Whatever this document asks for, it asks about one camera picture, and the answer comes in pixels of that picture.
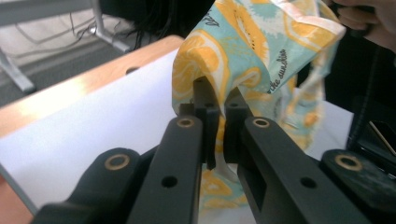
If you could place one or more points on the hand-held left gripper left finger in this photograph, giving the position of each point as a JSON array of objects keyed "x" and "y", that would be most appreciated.
[{"x": 174, "y": 161}]

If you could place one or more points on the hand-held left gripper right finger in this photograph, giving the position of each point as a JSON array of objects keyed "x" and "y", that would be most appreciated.
[{"x": 280, "y": 174}]

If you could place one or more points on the yellow floral cloth tote bag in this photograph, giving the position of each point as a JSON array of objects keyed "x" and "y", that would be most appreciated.
[{"x": 249, "y": 53}]

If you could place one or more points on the black metal stand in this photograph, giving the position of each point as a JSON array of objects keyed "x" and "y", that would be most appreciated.
[{"x": 367, "y": 102}]

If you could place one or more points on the white table mat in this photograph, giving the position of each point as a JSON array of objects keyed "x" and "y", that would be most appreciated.
[{"x": 93, "y": 124}]

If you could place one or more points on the dark curtain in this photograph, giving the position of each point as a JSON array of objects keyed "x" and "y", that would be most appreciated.
[{"x": 155, "y": 18}]

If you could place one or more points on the white metal desk frame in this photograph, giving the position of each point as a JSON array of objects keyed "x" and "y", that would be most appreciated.
[{"x": 102, "y": 29}]

